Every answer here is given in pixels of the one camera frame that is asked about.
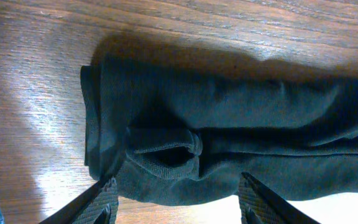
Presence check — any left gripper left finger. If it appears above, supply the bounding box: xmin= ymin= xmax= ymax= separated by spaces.
xmin=40 ymin=177 xmax=119 ymax=224

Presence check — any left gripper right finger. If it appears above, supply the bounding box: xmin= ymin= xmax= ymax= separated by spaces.
xmin=238 ymin=172 xmax=319 ymax=224

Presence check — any black t-shirt with logo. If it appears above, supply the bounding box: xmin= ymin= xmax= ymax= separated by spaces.
xmin=80 ymin=57 xmax=358 ymax=206

